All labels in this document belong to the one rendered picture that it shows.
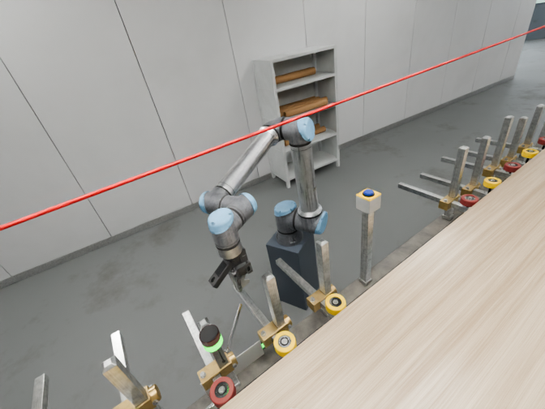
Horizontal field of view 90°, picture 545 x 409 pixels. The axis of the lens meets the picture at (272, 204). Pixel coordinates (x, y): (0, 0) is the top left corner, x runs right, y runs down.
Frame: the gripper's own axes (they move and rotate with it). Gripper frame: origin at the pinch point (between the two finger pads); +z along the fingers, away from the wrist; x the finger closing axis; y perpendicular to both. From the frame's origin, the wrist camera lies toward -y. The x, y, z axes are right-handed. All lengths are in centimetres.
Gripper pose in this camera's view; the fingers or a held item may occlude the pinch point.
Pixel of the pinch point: (238, 290)
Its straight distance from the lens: 117.9
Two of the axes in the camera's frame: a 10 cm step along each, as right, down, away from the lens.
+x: -5.6, -3.8, 7.4
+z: 1.6, 8.3, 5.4
